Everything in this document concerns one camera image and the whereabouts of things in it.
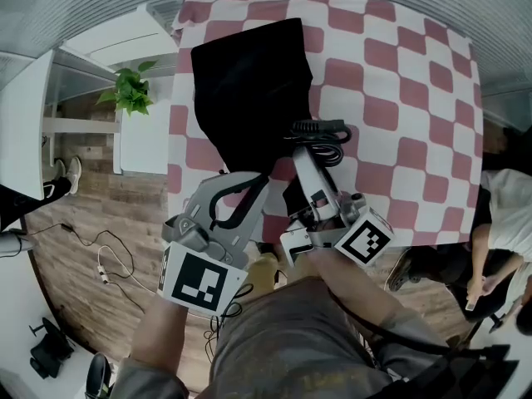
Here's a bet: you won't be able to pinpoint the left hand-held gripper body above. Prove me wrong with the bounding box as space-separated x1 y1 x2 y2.
156 216 249 318

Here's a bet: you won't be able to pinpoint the white desk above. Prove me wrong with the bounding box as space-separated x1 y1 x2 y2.
0 47 121 201

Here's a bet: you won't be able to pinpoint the person's grey shirt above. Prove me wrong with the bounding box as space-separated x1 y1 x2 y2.
110 276 458 399

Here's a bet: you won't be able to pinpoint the thick black cable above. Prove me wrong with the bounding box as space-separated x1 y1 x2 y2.
328 293 454 355

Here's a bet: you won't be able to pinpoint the person's left forearm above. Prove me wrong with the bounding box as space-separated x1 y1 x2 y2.
131 293 190 369

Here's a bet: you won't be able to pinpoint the small green potted plant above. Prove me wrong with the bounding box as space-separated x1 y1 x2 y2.
95 59 159 118

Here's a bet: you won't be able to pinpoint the red white checkered tablecloth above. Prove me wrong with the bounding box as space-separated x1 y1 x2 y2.
165 0 485 251

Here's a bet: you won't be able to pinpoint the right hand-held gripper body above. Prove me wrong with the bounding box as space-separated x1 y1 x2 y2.
278 192 396 270

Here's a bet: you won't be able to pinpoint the black cloth bag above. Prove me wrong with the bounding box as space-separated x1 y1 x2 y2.
190 17 317 218

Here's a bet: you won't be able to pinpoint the black chest pack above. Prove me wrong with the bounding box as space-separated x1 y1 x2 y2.
361 345 520 399

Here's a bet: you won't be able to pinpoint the white power strip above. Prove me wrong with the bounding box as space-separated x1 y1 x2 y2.
96 245 145 303

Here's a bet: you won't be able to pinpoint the grey device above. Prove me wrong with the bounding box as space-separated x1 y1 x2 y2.
0 229 34 259

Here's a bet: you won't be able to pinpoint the person's khaki trousers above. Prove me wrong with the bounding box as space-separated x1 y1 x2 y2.
247 251 292 290

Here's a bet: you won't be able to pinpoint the black office chair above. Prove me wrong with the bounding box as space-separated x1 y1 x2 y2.
481 126 532 172

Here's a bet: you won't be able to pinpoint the person's right forearm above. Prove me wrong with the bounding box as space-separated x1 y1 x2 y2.
305 247 421 336

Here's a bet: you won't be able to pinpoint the white chair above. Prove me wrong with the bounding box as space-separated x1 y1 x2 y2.
57 2 180 176

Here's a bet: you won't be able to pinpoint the small black stand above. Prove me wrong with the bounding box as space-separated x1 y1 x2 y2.
27 317 76 380

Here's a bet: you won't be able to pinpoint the black cable with adapter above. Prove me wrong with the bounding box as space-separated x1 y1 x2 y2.
39 221 145 313

